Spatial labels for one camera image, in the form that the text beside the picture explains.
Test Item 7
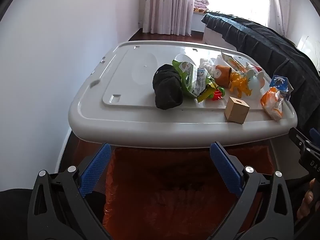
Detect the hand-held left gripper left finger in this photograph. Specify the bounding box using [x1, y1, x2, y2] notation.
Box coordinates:
[27, 143, 112, 240]

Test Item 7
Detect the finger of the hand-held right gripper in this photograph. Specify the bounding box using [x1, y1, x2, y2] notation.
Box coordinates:
[309, 128, 320, 147]
[289, 127, 313, 155]

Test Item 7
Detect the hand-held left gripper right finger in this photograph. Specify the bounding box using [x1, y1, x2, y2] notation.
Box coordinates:
[210, 141, 294, 240]

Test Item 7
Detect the orange and white sock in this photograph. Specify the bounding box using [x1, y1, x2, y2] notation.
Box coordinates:
[215, 65, 237, 88]

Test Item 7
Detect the person's right hand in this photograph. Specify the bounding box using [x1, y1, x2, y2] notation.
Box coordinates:
[296, 178, 317, 222]

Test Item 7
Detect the orange and white snack packet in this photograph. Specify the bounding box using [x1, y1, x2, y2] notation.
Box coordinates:
[260, 87, 288, 121]

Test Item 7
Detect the blue and white milk carton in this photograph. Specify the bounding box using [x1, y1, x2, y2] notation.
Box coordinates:
[269, 75, 293, 102]

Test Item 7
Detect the wooden cube block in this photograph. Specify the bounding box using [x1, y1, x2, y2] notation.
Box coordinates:
[224, 96, 250, 124]

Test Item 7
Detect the light blue mouse-ear cup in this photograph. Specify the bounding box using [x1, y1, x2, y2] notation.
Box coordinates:
[246, 69, 267, 97]

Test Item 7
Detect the red and green toy block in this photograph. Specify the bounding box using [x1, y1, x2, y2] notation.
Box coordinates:
[206, 86, 225, 101]

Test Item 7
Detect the yellow dinosaur toy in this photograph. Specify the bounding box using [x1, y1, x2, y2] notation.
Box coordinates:
[229, 71, 253, 98]

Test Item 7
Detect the green snack wrapper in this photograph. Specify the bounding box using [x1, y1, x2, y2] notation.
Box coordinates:
[171, 55, 218, 103]

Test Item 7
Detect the dark bed blanket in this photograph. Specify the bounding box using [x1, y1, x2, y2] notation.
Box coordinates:
[201, 12, 320, 135]

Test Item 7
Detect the orange fruit-print wrapper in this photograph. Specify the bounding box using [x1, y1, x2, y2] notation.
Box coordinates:
[221, 52, 247, 72]

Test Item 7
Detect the black sock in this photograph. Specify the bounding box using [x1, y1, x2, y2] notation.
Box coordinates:
[153, 64, 183, 110]

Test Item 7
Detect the crumpled white tissue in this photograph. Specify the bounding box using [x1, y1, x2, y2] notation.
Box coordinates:
[199, 58, 222, 79]

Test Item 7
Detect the white bed base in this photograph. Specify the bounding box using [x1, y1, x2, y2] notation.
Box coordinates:
[202, 22, 237, 50]

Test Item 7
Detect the pale dotted curtain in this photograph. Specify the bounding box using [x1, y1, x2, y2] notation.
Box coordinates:
[269, 0, 292, 35]
[142, 0, 194, 37]

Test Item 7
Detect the stack of folded blankets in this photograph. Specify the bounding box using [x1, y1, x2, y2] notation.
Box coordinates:
[194, 0, 209, 13]

